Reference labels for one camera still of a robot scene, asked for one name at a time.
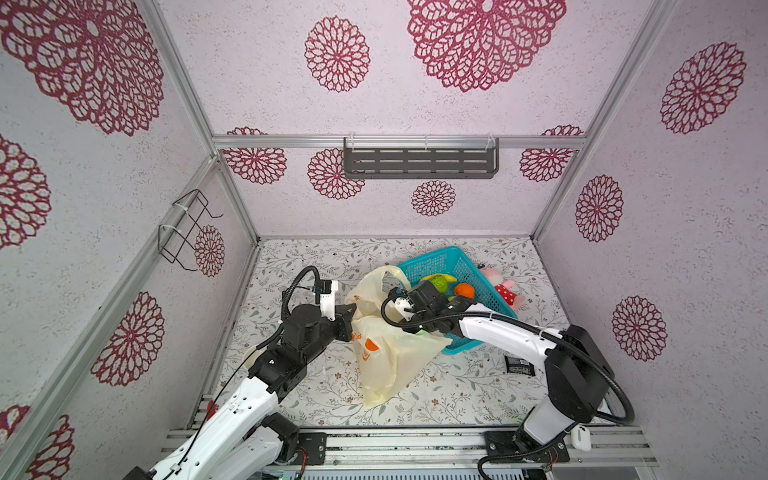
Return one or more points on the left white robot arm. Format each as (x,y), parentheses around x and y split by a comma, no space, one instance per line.
(247,433)

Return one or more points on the cream plastic bag orange print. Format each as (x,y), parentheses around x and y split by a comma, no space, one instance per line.
(388,357)

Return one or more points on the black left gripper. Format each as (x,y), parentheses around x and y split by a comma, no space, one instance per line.
(343,320)

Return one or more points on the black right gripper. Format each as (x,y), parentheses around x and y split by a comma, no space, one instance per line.
(405,326)

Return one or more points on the yellow toy banana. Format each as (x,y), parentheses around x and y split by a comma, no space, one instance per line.
(448,278)

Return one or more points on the teal plastic basket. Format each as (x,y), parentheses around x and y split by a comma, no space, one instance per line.
(454,261)

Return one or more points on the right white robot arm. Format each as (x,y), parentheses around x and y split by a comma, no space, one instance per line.
(581,386)

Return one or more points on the small black packet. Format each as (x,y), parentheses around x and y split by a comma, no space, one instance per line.
(519,366)

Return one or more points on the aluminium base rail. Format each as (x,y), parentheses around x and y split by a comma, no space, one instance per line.
(594,446)

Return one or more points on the black wire wall rack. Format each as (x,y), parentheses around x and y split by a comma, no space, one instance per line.
(192,242)

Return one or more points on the orange toy fruit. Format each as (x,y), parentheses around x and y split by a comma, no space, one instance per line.
(465,290)

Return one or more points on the pink plush toy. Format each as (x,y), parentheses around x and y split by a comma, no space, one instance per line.
(504,287)

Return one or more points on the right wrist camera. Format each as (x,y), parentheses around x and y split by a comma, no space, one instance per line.
(398,306)

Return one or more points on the green toy fruit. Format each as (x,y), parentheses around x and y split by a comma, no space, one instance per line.
(442,286)

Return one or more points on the grey slotted wall shelf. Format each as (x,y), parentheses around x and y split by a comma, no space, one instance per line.
(420,159)

